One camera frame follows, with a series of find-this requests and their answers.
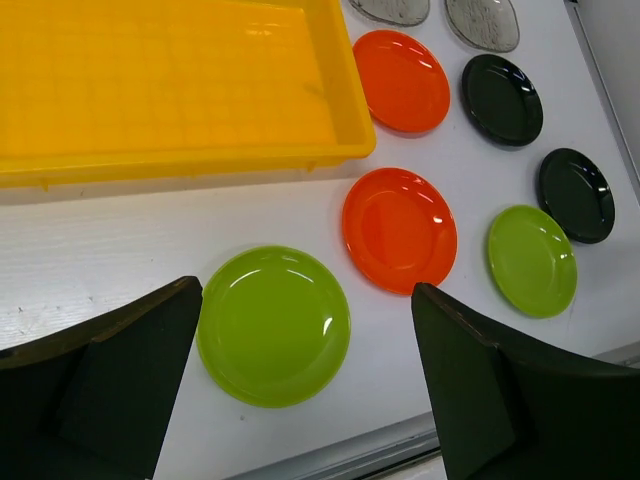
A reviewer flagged yellow plastic bin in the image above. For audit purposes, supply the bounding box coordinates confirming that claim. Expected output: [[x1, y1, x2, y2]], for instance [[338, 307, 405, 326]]
[[1, 1, 376, 188]]

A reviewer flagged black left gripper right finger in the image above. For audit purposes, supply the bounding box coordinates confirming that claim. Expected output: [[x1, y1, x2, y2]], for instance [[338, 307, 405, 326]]
[[411, 283, 639, 479]]

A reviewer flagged aluminium rail right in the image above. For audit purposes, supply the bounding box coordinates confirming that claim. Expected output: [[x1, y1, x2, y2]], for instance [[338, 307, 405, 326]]
[[566, 1, 639, 182]]

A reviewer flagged small green plate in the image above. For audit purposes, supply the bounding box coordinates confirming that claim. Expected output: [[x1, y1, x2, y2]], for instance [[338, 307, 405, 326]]
[[487, 205, 578, 318]]

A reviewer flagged black plate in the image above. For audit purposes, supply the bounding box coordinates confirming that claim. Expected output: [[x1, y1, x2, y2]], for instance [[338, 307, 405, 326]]
[[536, 148, 615, 244], [460, 54, 544, 148]]

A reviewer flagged clear glass plate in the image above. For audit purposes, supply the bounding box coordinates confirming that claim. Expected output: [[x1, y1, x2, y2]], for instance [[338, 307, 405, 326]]
[[349, 0, 430, 27], [444, 0, 520, 53]]

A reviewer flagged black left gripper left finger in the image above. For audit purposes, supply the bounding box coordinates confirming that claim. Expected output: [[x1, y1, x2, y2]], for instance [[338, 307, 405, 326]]
[[1, 276, 202, 479]]

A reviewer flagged large green plate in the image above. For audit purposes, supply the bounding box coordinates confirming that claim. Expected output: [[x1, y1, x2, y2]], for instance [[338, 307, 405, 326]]
[[196, 245, 351, 408]]

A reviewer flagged orange plate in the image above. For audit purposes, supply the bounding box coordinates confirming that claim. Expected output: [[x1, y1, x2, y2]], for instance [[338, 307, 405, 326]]
[[353, 30, 451, 134], [341, 167, 458, 295]]

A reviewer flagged aluminium rail front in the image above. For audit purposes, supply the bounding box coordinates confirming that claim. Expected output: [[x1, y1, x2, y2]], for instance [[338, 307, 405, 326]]
[[236, 412, 440, 479]]

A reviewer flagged aluminium rail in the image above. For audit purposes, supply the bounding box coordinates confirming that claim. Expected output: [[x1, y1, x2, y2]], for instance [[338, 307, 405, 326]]
[[566, 1, 639, 182], [236, 412, 440, 479]]

